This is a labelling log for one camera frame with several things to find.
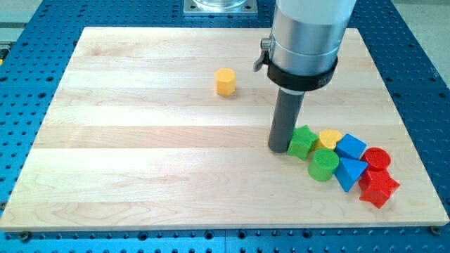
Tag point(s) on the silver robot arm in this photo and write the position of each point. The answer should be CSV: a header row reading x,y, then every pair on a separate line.
x,y
307,34

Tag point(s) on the yellow hexagon block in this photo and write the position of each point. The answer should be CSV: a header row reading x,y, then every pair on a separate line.
x,y
225,81

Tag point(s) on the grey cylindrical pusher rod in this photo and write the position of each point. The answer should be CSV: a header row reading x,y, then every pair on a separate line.
x,y
288,104

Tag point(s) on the green star block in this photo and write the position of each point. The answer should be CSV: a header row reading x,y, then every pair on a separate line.
x,y
302,142

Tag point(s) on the light wooden board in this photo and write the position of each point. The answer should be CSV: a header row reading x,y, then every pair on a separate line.
x,y
137,138

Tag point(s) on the yellow heart block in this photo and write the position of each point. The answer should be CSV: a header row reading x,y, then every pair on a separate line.
x,y
328,139

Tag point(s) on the green cylinder block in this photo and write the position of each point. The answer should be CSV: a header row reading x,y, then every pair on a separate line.
x,y
323,164

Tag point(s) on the blue cube block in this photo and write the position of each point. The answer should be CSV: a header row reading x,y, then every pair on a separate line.
x,y
350,147

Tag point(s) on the blue triangle block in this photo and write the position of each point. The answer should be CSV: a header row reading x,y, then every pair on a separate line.
x,y
349,171

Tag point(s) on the red cylinder block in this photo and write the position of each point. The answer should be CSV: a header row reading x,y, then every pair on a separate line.
x,y
377,159

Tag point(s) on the red star block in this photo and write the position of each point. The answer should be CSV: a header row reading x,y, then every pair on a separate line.
x,y
377,187

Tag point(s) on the blue perforated table plate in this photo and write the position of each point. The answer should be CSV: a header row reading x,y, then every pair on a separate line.
x,y
36,63

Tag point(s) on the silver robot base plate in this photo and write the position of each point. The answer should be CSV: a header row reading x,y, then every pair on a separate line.
x,y
220,7

